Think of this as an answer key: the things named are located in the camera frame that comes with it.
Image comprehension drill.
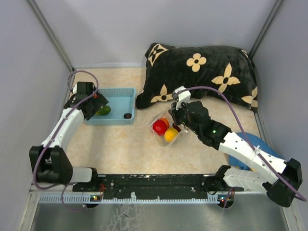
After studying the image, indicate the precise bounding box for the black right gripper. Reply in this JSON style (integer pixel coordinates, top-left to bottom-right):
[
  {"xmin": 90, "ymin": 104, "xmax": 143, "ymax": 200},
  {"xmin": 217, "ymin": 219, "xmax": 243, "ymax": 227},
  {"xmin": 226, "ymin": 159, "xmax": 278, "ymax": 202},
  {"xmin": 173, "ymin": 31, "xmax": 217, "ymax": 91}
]
[{"xmin": 168, "ymin": 99, "xmax": 201, "ymax": 135}]

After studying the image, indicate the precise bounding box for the orange toy orange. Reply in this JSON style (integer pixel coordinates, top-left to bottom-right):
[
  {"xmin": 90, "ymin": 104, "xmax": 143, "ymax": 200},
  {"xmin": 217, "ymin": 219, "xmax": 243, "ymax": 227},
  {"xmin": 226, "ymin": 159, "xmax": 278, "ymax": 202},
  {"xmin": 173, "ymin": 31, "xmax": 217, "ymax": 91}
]
[{"xmin": 160, "ymin": 118, "xmax": 170, "ymax": 128}]

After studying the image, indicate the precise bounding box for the yellow orange toy fruit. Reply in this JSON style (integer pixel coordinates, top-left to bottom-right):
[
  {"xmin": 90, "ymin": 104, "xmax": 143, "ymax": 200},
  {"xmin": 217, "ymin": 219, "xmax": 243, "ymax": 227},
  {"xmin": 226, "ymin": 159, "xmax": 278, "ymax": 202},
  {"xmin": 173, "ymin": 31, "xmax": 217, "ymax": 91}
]
[{"xmin": 164, "ymin": 128, "xmax": 178, "ymax": 142}]

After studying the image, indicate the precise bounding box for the clear dotted zip top bag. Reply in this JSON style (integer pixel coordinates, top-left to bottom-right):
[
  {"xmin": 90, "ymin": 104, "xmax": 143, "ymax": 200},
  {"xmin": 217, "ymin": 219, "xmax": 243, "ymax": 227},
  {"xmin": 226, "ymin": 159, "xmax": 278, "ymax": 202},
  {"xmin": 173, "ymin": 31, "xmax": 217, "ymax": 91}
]
[{"xmin": 148, "ymin": 110, "xmax": 188, "ymax": 147}]

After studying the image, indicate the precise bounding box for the red toy apple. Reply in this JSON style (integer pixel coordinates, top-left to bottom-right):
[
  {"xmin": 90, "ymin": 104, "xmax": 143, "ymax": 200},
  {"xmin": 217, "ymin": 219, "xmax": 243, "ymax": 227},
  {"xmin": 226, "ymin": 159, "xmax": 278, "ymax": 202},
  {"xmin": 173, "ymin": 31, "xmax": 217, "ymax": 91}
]
[{"xmin": 152, "ymin": 119, "xmax": 169, "ymax": 136}]

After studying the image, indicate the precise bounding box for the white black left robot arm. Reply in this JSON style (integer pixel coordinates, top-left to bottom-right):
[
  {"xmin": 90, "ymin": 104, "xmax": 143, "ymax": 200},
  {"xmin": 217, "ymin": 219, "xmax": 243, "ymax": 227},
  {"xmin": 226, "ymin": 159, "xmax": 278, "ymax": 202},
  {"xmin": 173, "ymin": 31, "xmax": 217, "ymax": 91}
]
[{"xmin": 29, "ymin": 82, "xmax": 108, "ymax": 188}]

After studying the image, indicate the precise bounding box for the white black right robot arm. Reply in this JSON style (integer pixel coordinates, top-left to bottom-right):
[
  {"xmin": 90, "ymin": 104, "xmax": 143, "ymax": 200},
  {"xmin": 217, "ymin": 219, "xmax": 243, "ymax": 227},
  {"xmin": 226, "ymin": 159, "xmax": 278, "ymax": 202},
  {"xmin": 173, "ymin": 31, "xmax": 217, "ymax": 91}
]
[{"xmin": 168, "ymin": 102, "xmax": 307, "ymax": 207}]

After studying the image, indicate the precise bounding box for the blue cloth bag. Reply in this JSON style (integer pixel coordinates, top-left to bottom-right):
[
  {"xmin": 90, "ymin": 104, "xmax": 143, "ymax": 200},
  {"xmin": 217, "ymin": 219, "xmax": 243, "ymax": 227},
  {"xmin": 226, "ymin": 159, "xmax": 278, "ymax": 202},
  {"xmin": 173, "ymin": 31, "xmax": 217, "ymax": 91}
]
[{"xmin": 219, "ymin": 132, "xmax": 281, "ymax": 173}]

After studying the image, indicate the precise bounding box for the green orange toy mango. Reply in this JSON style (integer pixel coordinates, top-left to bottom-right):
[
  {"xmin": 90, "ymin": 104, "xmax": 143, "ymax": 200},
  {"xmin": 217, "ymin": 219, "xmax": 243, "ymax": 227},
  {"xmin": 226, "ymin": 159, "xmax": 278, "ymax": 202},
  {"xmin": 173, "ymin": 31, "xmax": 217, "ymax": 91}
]
[{"xmin": 96, "ymin": 105, "xmax": 111, "ymax": 116}]

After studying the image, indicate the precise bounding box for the light blue plastic basket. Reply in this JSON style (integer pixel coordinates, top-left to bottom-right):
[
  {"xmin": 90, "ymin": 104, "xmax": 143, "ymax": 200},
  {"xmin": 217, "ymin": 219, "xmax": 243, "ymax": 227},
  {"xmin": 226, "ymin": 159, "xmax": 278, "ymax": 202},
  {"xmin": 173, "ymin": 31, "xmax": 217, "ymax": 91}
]
[{"xmin": 84, "ymin": 88, "xmax": 136, "ymax": 126}]

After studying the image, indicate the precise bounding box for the dark red toy fruit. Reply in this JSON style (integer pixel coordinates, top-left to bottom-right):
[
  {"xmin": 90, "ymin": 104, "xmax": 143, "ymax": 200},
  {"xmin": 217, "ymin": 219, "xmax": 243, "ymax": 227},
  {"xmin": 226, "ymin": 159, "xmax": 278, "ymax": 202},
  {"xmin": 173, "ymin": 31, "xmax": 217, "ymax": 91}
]
[{"xmin": 123, "ymin": 113, "xmax": 132, "ymax": 119}]

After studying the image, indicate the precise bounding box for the black pillow with cream flowers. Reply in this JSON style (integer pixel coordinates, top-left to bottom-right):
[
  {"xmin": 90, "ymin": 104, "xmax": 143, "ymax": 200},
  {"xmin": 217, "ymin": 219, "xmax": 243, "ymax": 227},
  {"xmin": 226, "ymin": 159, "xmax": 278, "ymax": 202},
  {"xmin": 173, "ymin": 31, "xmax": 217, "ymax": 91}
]
[{"xmin": 136, "ymin": 43, "xmax": 258, "ymax": 112}]

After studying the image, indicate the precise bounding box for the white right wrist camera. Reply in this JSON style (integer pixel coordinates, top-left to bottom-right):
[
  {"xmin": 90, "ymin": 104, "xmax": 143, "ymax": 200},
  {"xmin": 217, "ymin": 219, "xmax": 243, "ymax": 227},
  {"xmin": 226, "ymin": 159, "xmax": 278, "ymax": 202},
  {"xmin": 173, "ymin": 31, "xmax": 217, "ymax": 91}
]
[{"xmin": 172, "ymin": 86, "xmax": 191, "ymax": 110}]

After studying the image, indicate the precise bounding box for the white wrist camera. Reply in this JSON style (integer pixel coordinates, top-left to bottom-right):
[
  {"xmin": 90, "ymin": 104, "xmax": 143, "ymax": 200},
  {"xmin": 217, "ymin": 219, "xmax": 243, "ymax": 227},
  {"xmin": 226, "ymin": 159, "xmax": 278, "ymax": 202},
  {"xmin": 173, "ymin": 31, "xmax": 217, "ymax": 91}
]
[
  {"xmin": 172, "ymin": 86, "xmax": 191, "ymax": 110},
  {"xmin": 71, "ymin": 84, "xmax": 77, "ymax": 94}
]

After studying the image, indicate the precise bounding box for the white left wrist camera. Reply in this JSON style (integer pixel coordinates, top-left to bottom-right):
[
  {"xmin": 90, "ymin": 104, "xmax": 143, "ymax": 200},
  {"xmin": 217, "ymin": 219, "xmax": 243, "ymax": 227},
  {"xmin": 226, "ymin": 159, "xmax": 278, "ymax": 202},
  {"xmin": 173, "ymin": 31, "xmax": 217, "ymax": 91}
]
[{"xmin": 71, "ymin": 84, "xmax": 77, "ymax": 94}]

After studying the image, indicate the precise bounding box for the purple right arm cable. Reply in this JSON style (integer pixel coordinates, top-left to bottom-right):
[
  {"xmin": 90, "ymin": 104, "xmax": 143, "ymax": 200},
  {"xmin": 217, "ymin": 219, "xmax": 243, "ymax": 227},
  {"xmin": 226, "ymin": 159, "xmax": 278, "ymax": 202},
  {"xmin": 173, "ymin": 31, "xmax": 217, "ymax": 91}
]
[{"xmin": 173, "ymin": 86, "xmax": 308, "ymax": 209}]

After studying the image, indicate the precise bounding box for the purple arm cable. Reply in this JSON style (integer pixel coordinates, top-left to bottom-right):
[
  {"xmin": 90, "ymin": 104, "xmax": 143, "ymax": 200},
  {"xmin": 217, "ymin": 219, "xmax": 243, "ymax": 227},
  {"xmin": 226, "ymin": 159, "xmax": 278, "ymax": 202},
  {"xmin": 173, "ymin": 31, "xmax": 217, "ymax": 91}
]
[
  {"xmin": 173, "ymin": 86, "xmax": 308, "ymax": 209},
  {"xmin": 32, "ymin": 70, "xmax": 99, "ymax": 210}
]

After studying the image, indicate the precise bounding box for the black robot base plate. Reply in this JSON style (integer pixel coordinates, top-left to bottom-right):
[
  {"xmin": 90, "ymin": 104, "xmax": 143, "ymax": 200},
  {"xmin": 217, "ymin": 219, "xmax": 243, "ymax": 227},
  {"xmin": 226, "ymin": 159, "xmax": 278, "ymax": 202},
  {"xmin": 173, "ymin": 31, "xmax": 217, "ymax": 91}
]
[{"xmin": 73, "ymin": 174, "xmax": 231, "ymax": 200}]

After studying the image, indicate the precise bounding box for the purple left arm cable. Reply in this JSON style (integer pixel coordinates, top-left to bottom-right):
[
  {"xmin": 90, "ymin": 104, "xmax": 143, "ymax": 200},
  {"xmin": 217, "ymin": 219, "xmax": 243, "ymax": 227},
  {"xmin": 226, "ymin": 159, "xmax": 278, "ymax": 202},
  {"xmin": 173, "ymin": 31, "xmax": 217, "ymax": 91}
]
[{"xmin": 32, "ymin": 70, "xmax": 99, "ymax": 210}]

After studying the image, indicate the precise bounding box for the white slotted cable duct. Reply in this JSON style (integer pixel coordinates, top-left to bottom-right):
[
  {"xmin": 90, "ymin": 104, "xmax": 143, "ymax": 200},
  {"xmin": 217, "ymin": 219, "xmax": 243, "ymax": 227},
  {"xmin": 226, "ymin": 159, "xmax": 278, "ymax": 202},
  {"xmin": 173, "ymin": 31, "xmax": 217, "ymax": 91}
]
[{"xmin": 39, "ymin": 193, "xmax": 227, "ymax": 204}]

